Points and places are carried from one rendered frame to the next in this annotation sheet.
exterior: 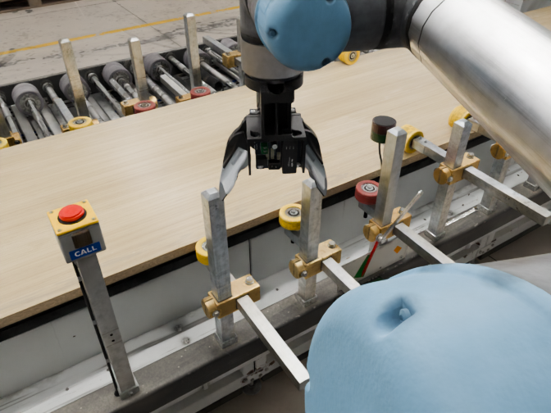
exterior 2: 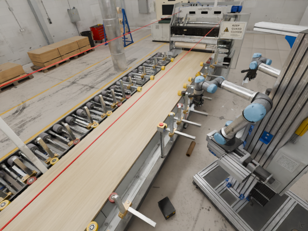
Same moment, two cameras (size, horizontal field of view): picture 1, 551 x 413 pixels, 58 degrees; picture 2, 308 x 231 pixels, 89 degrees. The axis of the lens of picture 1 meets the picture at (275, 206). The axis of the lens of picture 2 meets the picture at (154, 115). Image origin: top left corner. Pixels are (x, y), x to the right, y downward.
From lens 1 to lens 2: 111 cm
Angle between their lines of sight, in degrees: 20
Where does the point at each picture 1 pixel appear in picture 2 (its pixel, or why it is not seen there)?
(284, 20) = (213, 89)
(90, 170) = (124, 121)
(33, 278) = (138, 144)
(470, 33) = (230, 86)
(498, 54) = (235, 88)
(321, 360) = (246, 111)
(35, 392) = (143, 167)
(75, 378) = (148, 161)
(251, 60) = (198, 92)
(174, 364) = (167, 148)
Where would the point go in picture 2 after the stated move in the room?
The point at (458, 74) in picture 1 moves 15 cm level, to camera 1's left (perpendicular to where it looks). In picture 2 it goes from (230, 90) to (217, 96)
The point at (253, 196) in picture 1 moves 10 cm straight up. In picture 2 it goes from (162, 113) to (161, 108)
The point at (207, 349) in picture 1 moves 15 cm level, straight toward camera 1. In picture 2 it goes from (169, 144) to (178, 151)
